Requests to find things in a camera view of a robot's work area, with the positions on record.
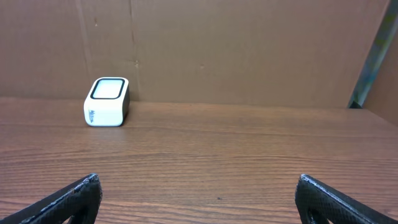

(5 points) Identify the green metal frame strip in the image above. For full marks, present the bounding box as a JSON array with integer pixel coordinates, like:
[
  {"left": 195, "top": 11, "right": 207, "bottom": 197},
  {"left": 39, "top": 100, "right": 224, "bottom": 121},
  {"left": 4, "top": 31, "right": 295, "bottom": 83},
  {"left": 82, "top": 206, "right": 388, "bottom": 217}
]
[{"left": 348, "top": 0, "right": 397, "bottom": 109}]

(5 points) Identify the white barcode scanner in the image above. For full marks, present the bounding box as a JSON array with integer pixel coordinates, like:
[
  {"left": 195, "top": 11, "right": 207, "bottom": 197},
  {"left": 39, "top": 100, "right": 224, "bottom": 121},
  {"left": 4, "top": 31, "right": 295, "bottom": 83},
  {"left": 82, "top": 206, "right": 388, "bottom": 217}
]
[{"left": 83, "top": 77, "right": 130, "bottom": 127}]

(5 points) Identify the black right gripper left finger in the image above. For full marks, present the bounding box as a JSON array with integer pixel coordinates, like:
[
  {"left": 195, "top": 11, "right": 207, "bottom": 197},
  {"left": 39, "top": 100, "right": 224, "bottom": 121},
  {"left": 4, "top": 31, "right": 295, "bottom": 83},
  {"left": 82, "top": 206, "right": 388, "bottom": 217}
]
[{"left": 1, "top": 173, "right": 102, "bottom": 224}]

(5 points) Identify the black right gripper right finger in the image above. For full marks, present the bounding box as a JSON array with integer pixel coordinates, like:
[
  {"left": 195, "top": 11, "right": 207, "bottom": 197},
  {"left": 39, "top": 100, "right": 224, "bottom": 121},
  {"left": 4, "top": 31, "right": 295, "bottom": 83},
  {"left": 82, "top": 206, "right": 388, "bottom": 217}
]
[{"left": 295, "top": 174, "right": 397, "bottom": 224}]

